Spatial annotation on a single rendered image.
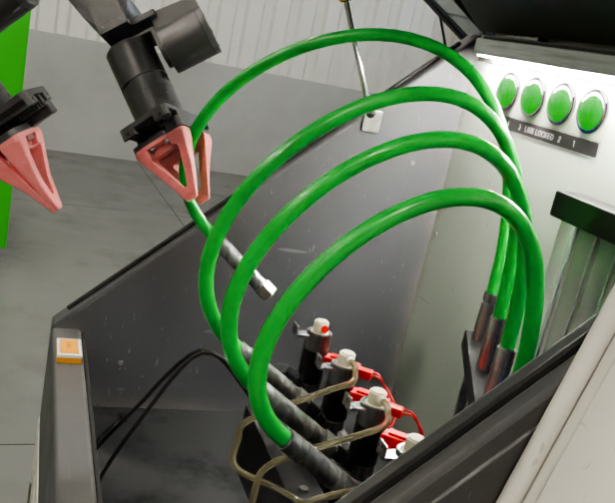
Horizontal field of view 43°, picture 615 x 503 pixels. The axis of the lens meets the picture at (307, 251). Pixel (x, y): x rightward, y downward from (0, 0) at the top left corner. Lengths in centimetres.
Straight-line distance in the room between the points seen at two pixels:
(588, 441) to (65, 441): 55
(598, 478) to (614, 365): 7
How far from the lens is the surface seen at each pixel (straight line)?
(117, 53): 95
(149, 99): 92
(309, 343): 85
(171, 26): 95
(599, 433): 50
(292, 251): 115
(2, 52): 403
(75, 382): 99
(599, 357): 53
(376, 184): 117
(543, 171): 101
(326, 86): 782
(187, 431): 116
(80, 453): 85
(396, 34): 87
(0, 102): 74
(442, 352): 117
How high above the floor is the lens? 139
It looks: 15 degrees down
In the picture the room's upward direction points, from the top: 12 degrees clockwise
